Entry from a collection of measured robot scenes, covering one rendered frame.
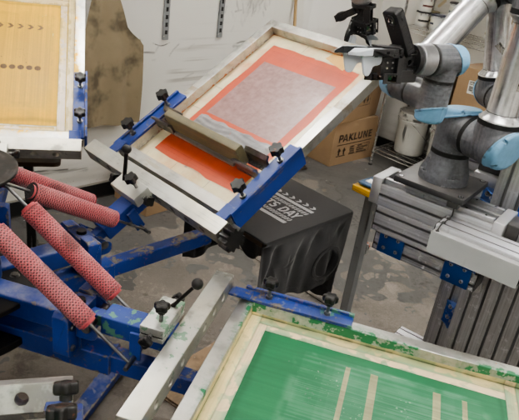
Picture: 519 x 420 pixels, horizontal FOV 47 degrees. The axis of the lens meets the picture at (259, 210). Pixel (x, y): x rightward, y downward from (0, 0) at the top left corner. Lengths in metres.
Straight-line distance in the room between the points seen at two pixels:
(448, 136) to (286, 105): 0.54
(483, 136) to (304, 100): 0.60
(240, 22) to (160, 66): 0.75
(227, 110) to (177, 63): 2.31
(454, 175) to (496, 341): 0.64
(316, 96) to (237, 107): 0.27
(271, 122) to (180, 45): 2.44
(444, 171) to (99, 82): 2.63
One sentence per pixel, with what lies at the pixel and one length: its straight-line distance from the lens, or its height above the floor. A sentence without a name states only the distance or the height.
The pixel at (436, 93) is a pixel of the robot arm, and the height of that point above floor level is 1.58.
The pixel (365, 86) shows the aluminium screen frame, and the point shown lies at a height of 1.47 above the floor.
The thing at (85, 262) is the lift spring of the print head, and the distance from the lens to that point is 1.51.
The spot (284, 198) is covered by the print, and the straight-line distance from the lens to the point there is 2.32.
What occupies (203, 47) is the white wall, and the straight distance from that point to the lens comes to 4.50.
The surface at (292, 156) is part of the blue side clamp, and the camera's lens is 1.77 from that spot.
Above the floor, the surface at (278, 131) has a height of 1.30.
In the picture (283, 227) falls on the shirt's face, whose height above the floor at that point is 0.95.
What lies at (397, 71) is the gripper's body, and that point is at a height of 1.64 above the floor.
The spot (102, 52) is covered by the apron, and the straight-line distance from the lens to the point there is 3.99.
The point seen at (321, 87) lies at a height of 1.42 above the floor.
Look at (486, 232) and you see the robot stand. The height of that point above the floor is 1.18.
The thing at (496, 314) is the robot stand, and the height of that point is 0.82.
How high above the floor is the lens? 1.92
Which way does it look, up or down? 26 degrees down
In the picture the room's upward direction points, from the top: 8 degrees clockwise
